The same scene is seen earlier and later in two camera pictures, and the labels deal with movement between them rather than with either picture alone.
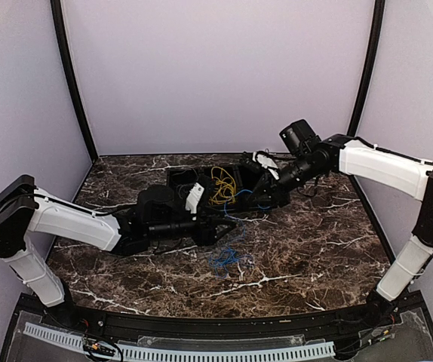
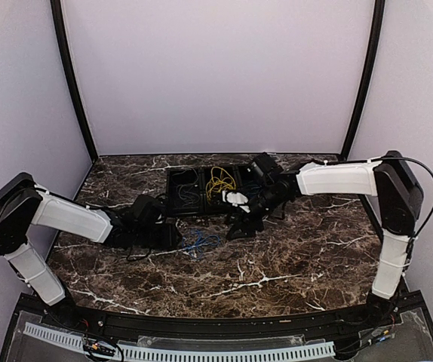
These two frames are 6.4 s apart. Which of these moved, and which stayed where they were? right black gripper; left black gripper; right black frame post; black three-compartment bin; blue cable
Moved: left black gripper; right black gripper; blue cable
Stayed: right black frame post; black three-compartment bin
